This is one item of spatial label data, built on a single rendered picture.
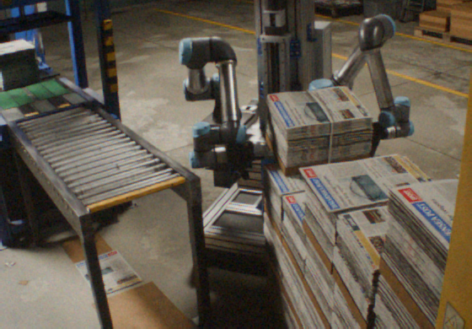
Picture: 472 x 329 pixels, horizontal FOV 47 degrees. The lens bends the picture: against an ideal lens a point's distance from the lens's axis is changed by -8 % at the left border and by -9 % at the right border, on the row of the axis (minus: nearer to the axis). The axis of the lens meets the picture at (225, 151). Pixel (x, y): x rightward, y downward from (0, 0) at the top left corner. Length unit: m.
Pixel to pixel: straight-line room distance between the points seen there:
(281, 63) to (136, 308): 1.43
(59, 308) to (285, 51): 1.76
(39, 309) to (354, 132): 1.86
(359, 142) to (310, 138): 0.22
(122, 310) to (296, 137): 1.34
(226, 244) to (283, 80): 0.91
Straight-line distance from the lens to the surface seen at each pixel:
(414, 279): 1.22
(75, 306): 3.11
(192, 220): 2.52
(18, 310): 3.19
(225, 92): 2.46
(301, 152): 2.31
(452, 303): 0.69
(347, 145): 2.37
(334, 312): 1.80
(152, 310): 3.00
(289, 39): 2.86
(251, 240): 3.05
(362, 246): 1.48
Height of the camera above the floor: 1.87
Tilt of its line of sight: 24 degrees down
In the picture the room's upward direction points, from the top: 3 degrees counter-clockwise
